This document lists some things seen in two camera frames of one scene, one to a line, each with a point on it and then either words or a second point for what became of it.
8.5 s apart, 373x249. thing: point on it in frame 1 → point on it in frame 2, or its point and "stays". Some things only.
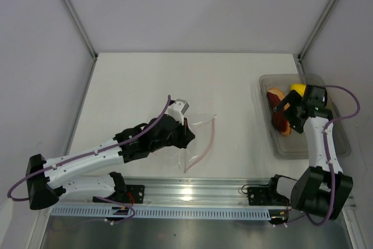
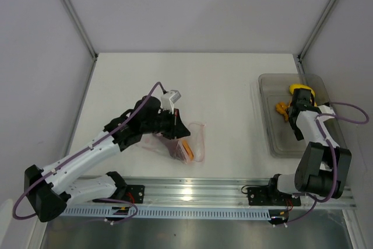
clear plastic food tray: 294,146 stays
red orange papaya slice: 275,96 → 180,150
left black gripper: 186,136 → 177,129
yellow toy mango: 299,88 stays
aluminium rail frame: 187,191 stays
